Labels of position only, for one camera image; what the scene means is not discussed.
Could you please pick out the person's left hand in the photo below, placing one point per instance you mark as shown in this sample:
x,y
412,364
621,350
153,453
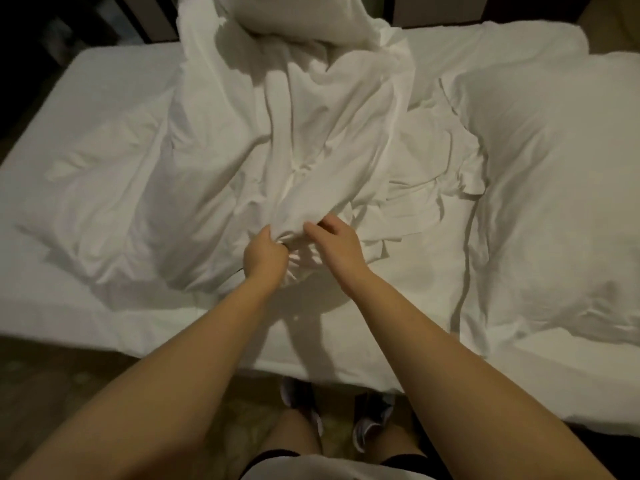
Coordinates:
x,y
265,260

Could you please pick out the person's right hand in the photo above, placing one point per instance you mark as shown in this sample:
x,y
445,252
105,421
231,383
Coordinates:
x,y
342,255

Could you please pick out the white pillowcase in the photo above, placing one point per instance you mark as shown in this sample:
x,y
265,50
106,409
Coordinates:
x,y
430,165

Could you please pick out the white duvet cover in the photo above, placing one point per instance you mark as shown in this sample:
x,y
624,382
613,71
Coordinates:
x,y
290,125

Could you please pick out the white bed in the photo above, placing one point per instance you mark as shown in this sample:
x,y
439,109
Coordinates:
x,y
90,305

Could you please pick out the person's left forearm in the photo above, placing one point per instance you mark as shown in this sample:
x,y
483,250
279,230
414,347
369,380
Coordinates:
x,y
160,395

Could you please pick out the person's right forearm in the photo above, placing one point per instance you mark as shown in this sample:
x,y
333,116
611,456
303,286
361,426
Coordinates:
x,y
460,395

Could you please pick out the person's left dark sneaker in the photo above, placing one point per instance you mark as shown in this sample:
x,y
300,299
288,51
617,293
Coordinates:
x,y
300,400

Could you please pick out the person's left leg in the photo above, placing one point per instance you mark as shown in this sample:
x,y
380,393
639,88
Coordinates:
x,y
290,435

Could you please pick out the person's leg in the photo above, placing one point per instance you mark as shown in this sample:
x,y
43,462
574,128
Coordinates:
x,y
392,443
290,435

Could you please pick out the person's right leg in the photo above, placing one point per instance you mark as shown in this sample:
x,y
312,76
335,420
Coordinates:
x,y
392,443

